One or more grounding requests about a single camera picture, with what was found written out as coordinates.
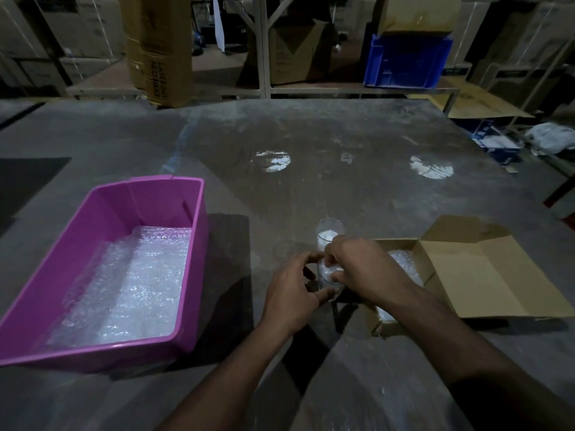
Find pink plastic bin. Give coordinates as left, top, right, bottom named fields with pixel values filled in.
left=0, top=174, right=210, bottom=373

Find tall narrow cardboard carton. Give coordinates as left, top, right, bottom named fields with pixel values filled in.
left=119, top=0, right=195, bottom=108

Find person's right hand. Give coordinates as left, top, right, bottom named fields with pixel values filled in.
left=323, top=236, right=425, bottom=312

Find person's left forearm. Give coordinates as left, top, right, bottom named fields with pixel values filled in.
left=157, top=318, right=299, bottom=431

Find open brown carton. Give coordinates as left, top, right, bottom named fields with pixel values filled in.
left=268, top=17, right=335, bottom=85

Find white plastic bag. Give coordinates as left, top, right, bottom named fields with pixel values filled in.
left=523, top=122, right=575, bottom=156

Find white paper sheet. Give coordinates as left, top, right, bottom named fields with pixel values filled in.
left=211, top=0, right=225, bottom=53

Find clear drinking glass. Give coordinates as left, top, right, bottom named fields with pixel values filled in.
left=316, top=257, right=347, bottom=303

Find flattened printed cardboard sheet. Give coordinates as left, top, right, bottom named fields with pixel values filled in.
left=408, top=78, right=535, bottom=120

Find person's right forearm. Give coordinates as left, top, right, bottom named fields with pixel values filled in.
left=382, top=284, right=575, bottom=431

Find flat cardboard sheet with tape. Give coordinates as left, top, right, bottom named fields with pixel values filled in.
left=377, top=0, right=464, bottom=37

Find person's left hand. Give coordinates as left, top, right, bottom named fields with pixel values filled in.
left=259, top=251, right=337, bottom=338

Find glasses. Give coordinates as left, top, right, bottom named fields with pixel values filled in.
left=375, top=250, right=425, bottom=324

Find grey metal storage rack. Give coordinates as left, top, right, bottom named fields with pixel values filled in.
left=66, top=0, right=461, bottom=115

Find small brown cardboard box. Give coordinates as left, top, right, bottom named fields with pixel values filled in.
left=366, top=215, right=575, bottom=337

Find bubble items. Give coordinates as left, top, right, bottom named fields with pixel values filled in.
left=315, top=217, right=347, bottom=254

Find blue and white product box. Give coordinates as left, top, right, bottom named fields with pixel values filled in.
left=471, top=125, right=522, bottom=166

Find blue plastic crate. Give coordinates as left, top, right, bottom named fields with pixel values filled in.
left=362, top=33, right=455, bottom=89

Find pile of bubble wrap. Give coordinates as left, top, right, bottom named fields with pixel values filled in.
left=44, top=225, right=192, bottom=351

